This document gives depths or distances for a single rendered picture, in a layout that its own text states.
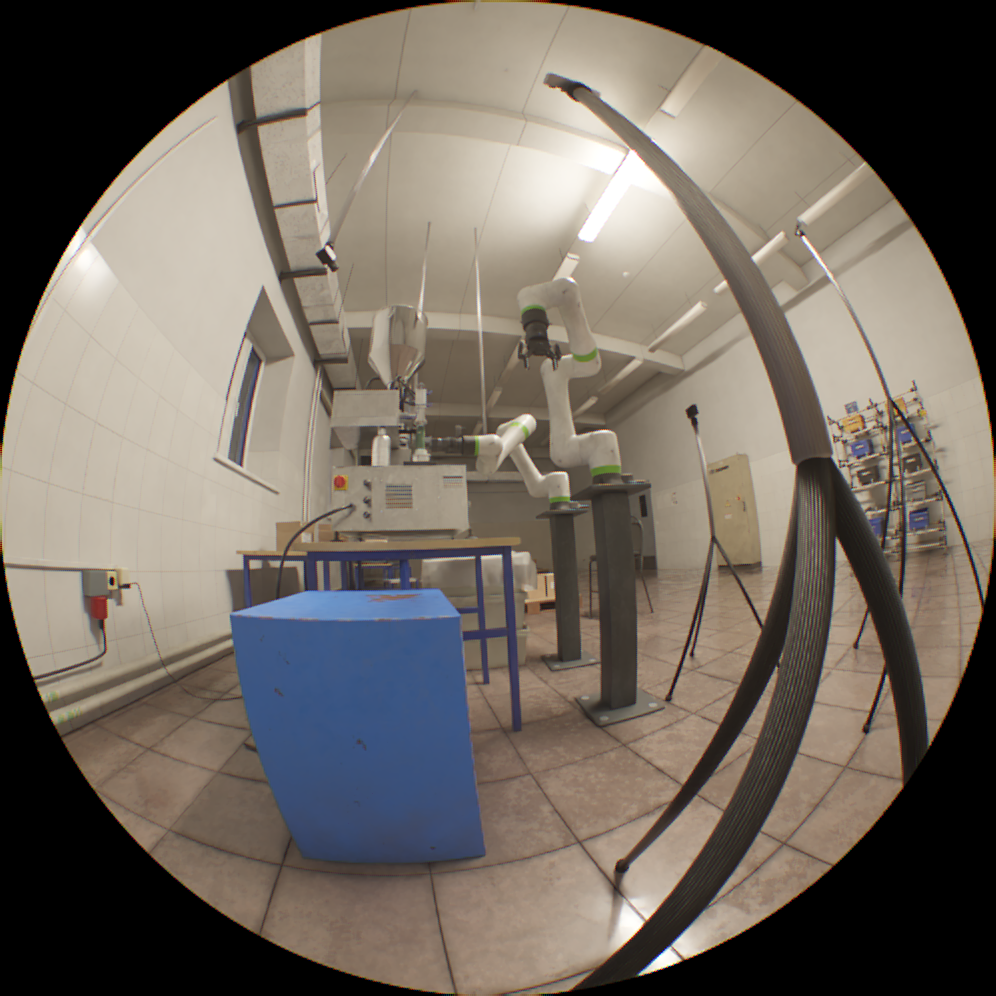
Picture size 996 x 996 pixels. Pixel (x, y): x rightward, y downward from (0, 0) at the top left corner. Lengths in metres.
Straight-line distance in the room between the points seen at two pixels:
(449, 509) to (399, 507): 0.17
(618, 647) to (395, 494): 1.01
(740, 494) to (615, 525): 4.89
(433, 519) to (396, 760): 0.80
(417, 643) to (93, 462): 1.58
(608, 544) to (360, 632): 0.97
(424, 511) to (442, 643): 0.67
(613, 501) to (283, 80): 3.23
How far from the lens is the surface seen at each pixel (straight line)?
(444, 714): 0.62
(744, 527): 6.06
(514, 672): 1.26
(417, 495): 1.17
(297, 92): 2.92
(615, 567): 1.31
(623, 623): 1.35
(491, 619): 1.99
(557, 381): 1.52
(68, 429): 1.70
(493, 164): 4.14
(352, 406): 1.33
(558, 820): 0.97
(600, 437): 1.37
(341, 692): 0.61
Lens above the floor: 0.70
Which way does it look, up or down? 10 degrees up
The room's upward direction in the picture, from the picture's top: 4 degrees counter-clockwise
